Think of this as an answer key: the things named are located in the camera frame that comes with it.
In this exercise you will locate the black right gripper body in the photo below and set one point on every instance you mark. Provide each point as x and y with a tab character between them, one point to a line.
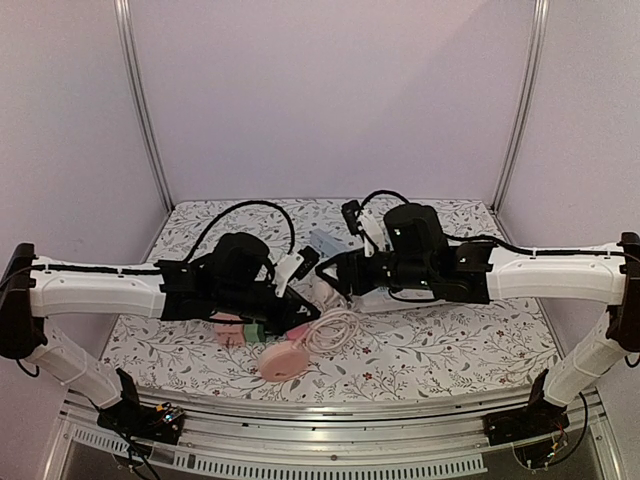
351	273

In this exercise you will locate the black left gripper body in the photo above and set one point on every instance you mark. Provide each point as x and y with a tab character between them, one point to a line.
276	320

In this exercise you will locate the white plug block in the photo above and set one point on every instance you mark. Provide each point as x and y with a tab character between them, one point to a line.
326	297

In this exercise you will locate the green beige socket adapter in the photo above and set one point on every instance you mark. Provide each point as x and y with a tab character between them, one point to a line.
254	333

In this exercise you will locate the white colourful power strip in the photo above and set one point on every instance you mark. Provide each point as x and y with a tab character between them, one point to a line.
382	300

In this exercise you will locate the blue power strip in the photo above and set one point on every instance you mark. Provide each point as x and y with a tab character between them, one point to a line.
325	244

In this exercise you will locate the light pink cube socket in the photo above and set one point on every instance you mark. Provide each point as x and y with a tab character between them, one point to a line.
229	330

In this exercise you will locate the pink plug adapter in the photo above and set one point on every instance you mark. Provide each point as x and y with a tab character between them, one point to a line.
296	332

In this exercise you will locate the pink round cable reel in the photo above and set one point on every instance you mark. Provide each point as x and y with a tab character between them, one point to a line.
282	361

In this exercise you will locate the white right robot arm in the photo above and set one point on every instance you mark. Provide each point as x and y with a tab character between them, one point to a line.
608	274

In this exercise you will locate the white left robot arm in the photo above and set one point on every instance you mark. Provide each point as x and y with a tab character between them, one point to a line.
236	283

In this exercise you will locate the floral table cloth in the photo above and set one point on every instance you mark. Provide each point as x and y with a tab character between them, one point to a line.
413	354

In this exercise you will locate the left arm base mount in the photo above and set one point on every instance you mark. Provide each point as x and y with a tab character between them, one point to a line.
161	423

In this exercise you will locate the aluminium front rail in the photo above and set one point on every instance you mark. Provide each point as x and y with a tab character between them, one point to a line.
414	439

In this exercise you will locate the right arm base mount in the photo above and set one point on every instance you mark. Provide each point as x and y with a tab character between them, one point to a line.
538	417

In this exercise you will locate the right aluminium corner post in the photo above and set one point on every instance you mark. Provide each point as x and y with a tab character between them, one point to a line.
524	103

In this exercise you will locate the aluminium corner post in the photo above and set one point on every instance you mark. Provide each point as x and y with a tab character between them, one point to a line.
134	75
524	103

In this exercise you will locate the left aluminium corner post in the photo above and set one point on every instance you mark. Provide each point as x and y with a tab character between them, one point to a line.
134	75

